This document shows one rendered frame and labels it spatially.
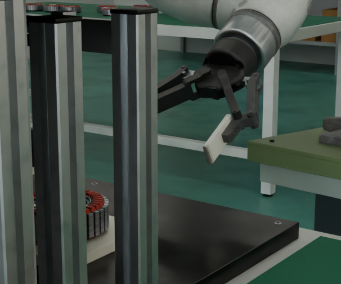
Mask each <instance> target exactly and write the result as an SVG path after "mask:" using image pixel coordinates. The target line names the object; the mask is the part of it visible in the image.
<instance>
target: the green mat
mask: <svg viewBox="0 0 341 284"><path fill-rule="evenodd" d="M247 284H341V240H338V239H333V238H328V237H323V236H319V237H318V238H316V239H315V240H314V241H312V242H310V243H309V244H307V245H306V246H304V247H302V248H301V249H300V250H298V251H297V252H295V253H293V254H292V255H290V256H289V257H287V258H286V259H284V260H283V261H281V262H279V263H278V264H276V265H275V266H273V267H272V268H270V269H269V270H267V271H265V272H264V273H262V274H261V275H259V276H258V277H256V278H255V279H253V280H251V281H250V282H248V283H247Z"/></svg>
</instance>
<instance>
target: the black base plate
mask: <svg viewBox="0 0 341 284"><path fill-rule="evenodd" d="M85 188H86V190H87V189H89V190H90V191H95V192H97V193H99V194H102V195H103V196H104V197H106V198H107V199H108V200H109V215H110V216H114V183H110V182H106V181H101V180H96V179H91V178H87V177H85ZM298 238H299V222H297V221H291V220H286V219H281V218H276V217H273V216H267V215H262V214H257V213H253V212H249V211H243V210H238V209H235V208H230V207H224V206H219V205H214V204H211V203H206V202H200V201H196V200H192V199H187V198H182V197H176V196H172V195H168V194H163V193H158V284H225V283H227V282H229V281H230V280H232V279H234V278H235V277H237V276H238V275H240V274H242V273H243V272H245V271H246V270H248V269H250V268H251V267H253V266H255V265H256V264H258V263H259V262H261V261H262V260H264V259H266V258H267V257H269V256H271V255H272V254H274V253H276V252H277V251H278V250H281V249H282V248H283V247H285V246H287V245H288V244H290V243H292V242H293V241H295V240H296V239H298ZM87 277H88V284H115V251H114V252H112V253H109V254H107V255H105V256H103V257H101V258H99V259H97V260H94V261H92V262H90V263H88V264H87Z"/></svg>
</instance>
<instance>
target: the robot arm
mask: <svg viewBox="0 0 341 284"><path fill-rule="evenodd" d="M145 1H146V2H147V3H148V4H150V5H151V6H153V7H154V8H157V9H158V10H159V11H161V12H163V13H165V14H167V15H168V16H170V17H173V18H175V19H178V20H181V21H184V22H186V23H189V24H193V25H197V26H203V27H210V28H214V29H218V30H220V31H219V32H218V33H217V35H216V37H215V39H214V46H213V47H212V48H211V49H210V50H209V52H208V53H207V55H206V57H205V60H204V63H203V66H202V67H200V68H199V69H197V70H196V71H193V70H189V69H188V67H187V65H182V66H181V67H179V68H178V69H177V70H176V71H175V72H174V73H173V74H172V75H170V76H169V77H167V78H165V79H164V80H162V81H160V82H159V83H158V114H159V113H161V112H163V111H165V110H167V109H170V108H172V107H175V106H176V105H179V104H181V103H184V102H186V101H188V100H192V101H194V100H197V99H199V98H212V99H214V100H219V99H221V98H224V97H225V98H226V100H227V103H228V106H229V108H230V111H231V114H232V116H231V115H230V114H226V116H225V117H224V119H223V120H222V121H221V123H220V124H219V125H218V127H217V128H216V129H215V131H214V132H213V133H212V135H211V136H210V138H209V139H208V140H207V142H206V143H205V144H204V146H203V150H204V153H205V156H206V158H207V161H208V163H210V164H213V162H214V161H215V160H216V158H217V157H218V156H219V154H220V152H221V151H222V150H223V148H224V147H225V146H226V144H227V143H231V142H233V140H234V139H235V137H236V136H237V135H238V133H239V132H240V131H241V130H243V129H244V128H246V127H250V128H251V129H256V128H258V127H259V95H260V93H261V91H262V89H263V84H262V80H261V77H260V72H262V71H263V70H264V68H265V67H266V66H267V64H268V63H269V62H270V60H271V59H272V58H273V57H274V56H275V55H276V53H277V52H278V50H279V49H280V48H282V47H283V46H285V45H286V44H287V43H288V42H289V41H290V40H291V39H292V38H293V37H294V36H295V34H296V33H297V31H298V30H299V29H300V27H301V26H302V24H303V22H304V21H305V19H306V17H307V15H308V13H309V11H310V8H311V6H312V0H145ZM193 83H195V88H196V92H193V90H192V87H191V84H193ZM245 86H246V89H247V95H246V113H245V114H242V113H241V111H240V108H239V106H238V103H237V101H236V98H235V95H234V92H236V91H238V90H241V89H242V88H244V87H245ZM232 117H233V118H232ZM322 126H323V128H324V130H326V131H329V132H324V133H321V134H320V135H319V141H318V142H319V143H323V144H330V145H337V146H341V117H325V119H324V120H323V125H322Z"/></svg>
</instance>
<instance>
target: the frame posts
mask: <svg viewBox="0 0 341 284"><path fill-rule="evenodd" d="M157 12H158V9H157V8H146V7H123V8H112V9H110V13H111V55H112V89H113V157H114V224H115V284H158V27H157ZM27 21H28V22H29V48H30V76H31V91H32V119H33V147H34V175H35V203H36V218H37V246H38V274H39V284H88V277H87V233H86V188H85V165H84V120H83V76H82V31H81V21H82V16H74V15H57V14H52V15H41V16H29V17H27Z"/></svg>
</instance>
